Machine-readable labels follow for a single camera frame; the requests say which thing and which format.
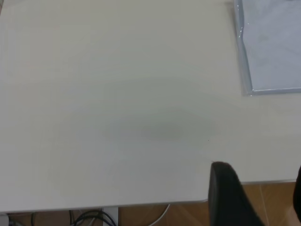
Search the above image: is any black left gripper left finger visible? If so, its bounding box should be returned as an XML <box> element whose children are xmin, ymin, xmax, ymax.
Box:
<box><xmin>207</xmin><ymin>161</ymin><xmax>268</xmax><ymax>226</ymax></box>

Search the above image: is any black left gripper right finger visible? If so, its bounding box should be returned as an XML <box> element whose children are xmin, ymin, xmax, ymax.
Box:
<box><xmin>293</xmin><ymin>165</ymin><xmax>301</xmax><ymax>214</ymax></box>

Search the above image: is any clear zip bag red strip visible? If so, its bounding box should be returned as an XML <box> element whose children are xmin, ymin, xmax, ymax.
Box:
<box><xmin>233</xmin><ymin>0</ymin><xmax>301</xmax><ymax>97</ymax></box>

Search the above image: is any white table leg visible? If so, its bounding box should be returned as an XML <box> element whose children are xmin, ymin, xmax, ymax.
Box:
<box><xmin>102</xmin><ymin>207</ymin><xmax>119</xmax><ymax>226</ymax></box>

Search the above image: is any white cable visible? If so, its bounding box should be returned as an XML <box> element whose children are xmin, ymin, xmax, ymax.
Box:
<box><xmin>147</xmin><ymin>203</ymin><xmax>171</xmax><ymax>226</ymax></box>

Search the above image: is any black cable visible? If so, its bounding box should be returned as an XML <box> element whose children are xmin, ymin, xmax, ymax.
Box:
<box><xmin>94</xmin><ymin>210</ymin><xmax>116</xmax><ymax>226</ymax></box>
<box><xmin>68</xmin><ymin>210</ymin><xmax>104</xmax><ymax>226</ymax></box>

